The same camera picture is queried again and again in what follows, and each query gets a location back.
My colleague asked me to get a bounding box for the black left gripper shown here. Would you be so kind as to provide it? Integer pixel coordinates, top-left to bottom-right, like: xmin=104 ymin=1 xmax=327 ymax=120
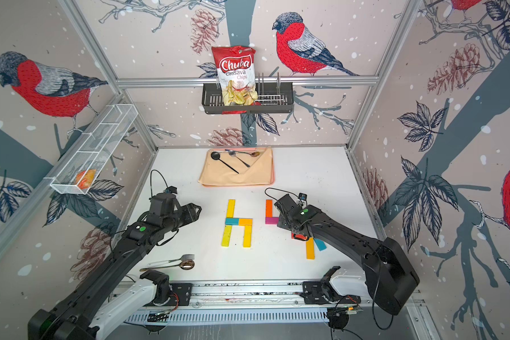
xmin=163 ymin=201 xmax=203 ymax=233

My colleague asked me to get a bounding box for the red block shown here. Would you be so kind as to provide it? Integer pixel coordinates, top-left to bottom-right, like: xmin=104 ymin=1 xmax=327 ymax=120
xmin=291 ymin=233 xmax=308 ymax=242

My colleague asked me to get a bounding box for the magenta block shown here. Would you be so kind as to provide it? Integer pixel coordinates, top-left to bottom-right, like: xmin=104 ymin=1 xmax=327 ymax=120
xmin=265 ymin=217 xmax=279 ymax=225

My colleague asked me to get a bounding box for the orange long block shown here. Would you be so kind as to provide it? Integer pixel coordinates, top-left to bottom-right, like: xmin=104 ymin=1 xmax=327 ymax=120
xmin=305 ymin=238 xmax=315 ymax=260

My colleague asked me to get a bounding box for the teal long block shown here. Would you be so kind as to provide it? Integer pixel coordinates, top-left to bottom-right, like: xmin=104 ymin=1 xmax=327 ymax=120
xmin=314 ymin=239 xmax=327 ymax=252

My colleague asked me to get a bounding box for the small orange yellow block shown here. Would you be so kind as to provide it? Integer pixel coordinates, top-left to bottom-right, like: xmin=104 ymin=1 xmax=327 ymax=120
xmin=238 ymin=218 xmax=253 ymax=226

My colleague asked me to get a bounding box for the yellow long block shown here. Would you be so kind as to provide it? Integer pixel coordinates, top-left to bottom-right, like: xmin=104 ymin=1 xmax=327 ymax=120
xmin=243 ymin=225 xmax=252 ymax=248

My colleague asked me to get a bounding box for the teal short block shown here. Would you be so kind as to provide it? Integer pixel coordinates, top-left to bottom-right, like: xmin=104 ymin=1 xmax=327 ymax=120
xmin=225 ymin=218 xmax=239 ymax=226

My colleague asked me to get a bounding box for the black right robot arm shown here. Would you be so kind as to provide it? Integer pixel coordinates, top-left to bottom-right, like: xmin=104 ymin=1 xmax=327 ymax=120
xmin=274 ymin=194 xmax=420 ymax=315

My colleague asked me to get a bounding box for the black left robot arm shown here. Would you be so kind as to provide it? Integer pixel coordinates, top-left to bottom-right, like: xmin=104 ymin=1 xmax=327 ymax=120
xmin=28 ymin=193 xmax=202 ymax=339

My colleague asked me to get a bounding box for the silver fork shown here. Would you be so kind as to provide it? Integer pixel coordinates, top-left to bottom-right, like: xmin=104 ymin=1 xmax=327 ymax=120
xmin=148 ymin=254 xmax=195 ymax=266

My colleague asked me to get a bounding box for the copper spoon near base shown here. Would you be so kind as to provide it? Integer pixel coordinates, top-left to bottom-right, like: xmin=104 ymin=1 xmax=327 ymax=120
xmin=140 ymin=260 xmax=195 ymax=272

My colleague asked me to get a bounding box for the beige folded cloth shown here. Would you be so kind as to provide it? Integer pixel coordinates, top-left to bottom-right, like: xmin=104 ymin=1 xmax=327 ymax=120
xmin=198 ymin=147 xmax=275 ymax=187

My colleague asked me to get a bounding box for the copper spoon on cloth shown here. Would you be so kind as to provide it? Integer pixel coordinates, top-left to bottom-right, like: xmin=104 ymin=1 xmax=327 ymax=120
xmin=235 ymin=150 xmax=260 ymax=157

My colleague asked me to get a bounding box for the black ladle spoon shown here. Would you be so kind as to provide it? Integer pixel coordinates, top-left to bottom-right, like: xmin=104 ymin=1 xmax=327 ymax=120
xmin=211 ymin=151 xmax=239 ymax=174

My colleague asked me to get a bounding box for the silver spoon on cloth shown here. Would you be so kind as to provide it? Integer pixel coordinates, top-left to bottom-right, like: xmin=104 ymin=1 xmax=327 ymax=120
xmin=225 ymin=150 xmax=251 ymax=168

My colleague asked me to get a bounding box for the red cassava chips bag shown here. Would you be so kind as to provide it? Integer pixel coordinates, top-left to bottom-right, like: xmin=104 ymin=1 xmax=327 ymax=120
xmin=211 ymin=46 xmax=259 ymax=106

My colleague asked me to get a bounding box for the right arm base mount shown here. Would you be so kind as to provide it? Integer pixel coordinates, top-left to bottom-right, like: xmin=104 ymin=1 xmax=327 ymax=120
xmin=300 ymin=266 xmax=361 ymax=305

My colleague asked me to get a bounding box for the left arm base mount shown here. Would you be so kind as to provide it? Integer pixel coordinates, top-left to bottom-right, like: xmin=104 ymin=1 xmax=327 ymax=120
xmin=140 ymin=270 xmax=194 ymax=307

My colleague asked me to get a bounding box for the white wire mesh basket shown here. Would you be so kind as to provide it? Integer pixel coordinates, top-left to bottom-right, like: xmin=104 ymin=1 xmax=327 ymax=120
xmin=44 ymin=103 xmax=138 ymax=195

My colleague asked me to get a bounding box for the black wall rack basket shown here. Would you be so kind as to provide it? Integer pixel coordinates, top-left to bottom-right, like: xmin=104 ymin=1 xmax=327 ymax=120
xmin=202 ymin=73 xmax=294 ymax=114

